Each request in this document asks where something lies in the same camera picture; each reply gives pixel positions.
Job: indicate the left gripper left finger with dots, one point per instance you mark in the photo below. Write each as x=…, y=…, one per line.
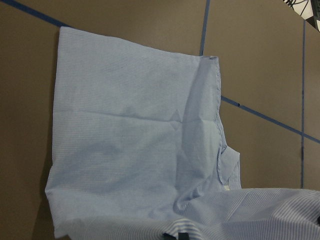
x=166, y=236

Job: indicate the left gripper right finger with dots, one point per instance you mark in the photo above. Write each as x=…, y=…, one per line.
x=182, y=236

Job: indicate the light blue striped shirt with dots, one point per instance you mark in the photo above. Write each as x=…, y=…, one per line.
x=139, y=150

